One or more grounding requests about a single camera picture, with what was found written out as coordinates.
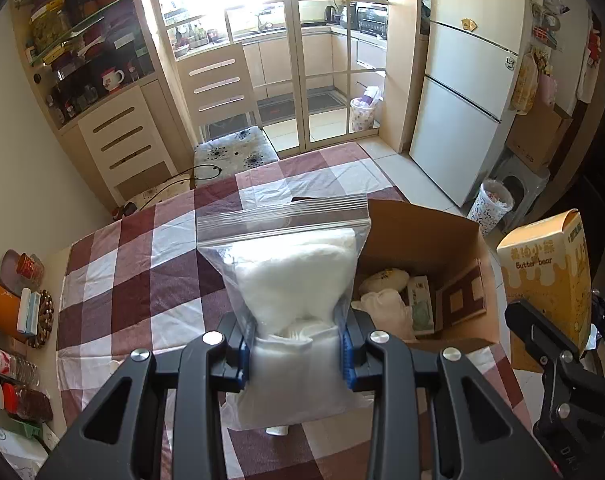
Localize large glass pickle jar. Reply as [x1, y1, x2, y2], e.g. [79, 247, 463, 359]
[30, 0, 70, 56]

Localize white fluffy sock with bow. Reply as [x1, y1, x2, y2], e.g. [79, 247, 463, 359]
[351, 289, 414, 341]

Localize pink bowl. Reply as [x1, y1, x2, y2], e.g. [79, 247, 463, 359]
[0, 249, 33, 288]

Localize dotted waste bin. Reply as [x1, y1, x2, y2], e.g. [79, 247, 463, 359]
[350, 86, 383, 133]

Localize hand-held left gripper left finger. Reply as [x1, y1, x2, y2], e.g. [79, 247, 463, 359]
[35, 310, 256, 480]

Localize checked tablecloth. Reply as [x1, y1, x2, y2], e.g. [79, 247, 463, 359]
[56, 141, 533, 480]

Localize white refrigerator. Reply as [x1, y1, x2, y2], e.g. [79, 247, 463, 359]
[409, 0, 526, 208]

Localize kitchen base cabinets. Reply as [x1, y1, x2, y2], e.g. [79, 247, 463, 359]
[175, 25, 388, 106]

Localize yellow cartoon carton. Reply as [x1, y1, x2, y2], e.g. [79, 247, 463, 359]
[497, 210, 593, 356]

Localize brown cardboard box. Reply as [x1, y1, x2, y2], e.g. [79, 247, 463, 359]
[350, 199, 546, 373]

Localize red lidded jar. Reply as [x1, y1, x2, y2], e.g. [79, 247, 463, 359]
[0, 380, 53, 423]

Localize grey plastic stool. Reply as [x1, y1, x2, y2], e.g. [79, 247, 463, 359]
[487, 147, 551, 216]

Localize beaded wooden trivet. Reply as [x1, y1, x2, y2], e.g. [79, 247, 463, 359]
[25, 287, 56, 347]

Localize printed white packet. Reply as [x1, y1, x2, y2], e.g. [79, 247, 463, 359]
[0, 422, 48, 480]

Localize white and blue box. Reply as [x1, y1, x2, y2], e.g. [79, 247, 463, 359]
[16, 287, 40, 336]

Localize glass cup with red print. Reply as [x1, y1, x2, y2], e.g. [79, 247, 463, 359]
[15, 252, 46, 281]

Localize orange container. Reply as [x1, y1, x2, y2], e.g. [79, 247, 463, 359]
[0, 284, 23, 336]

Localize green plastic piece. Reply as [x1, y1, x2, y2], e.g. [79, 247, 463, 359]
[12, 417, 43, 441]

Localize kitchen floor mat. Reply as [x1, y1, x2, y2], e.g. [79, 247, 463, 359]
[256, 87, 346, 123]

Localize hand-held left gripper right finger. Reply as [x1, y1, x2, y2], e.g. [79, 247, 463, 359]
[335, 307, 563, 480]

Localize glass shelf display cabinet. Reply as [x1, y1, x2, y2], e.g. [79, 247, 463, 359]
[10, 0, 198, 211]

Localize closed cardboard carton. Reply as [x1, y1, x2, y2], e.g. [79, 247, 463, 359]
[505, 102, 573, 176]

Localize yellow hanging bag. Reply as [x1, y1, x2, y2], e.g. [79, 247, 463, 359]
[510, 50, 539, 115]

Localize pink hanging bag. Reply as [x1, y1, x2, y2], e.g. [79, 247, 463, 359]
[537, 74, 558, 107]

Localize glass sliding door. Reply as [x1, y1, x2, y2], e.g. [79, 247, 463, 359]
[145, 0, 423, 153]

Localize green tissue pack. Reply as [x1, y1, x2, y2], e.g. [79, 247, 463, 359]
[407, 276, 436, 336]

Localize squiggle patterned waste bin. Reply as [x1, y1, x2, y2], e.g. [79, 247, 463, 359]
[467, 178, 515, 237]

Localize floral seat cushion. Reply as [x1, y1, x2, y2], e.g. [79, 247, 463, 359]
[192, 126, 279, 176]

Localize black cable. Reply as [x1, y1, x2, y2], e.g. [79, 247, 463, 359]
[115, 162, 218, 216]

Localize clear water bottle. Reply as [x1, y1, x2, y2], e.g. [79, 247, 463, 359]
[0, 342, 40, 386]

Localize white pineapple plush toy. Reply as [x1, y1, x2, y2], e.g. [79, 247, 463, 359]
[359, 269, 410, 295]

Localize zip bag of cotton pads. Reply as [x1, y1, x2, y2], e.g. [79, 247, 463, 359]
[196, 194, 378, 432]

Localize white mug with red print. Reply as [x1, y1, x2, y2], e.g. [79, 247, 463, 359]
[100, 67, 126, 92]

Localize countertop oven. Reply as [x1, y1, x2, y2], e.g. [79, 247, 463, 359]
[355, 1, 389, 40]

